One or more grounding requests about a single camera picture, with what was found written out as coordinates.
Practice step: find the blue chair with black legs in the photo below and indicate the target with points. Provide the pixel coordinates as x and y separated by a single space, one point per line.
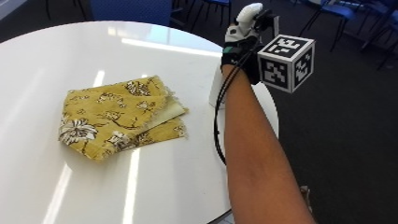
336 11
387 34
217 4

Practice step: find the white cube with black markers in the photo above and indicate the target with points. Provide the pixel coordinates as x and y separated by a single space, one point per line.
286 63

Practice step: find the blue chair backrest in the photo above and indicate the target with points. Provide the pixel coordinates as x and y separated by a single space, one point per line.
130 11

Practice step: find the yellow floral cloth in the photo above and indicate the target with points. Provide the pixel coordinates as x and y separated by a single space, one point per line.
115 118

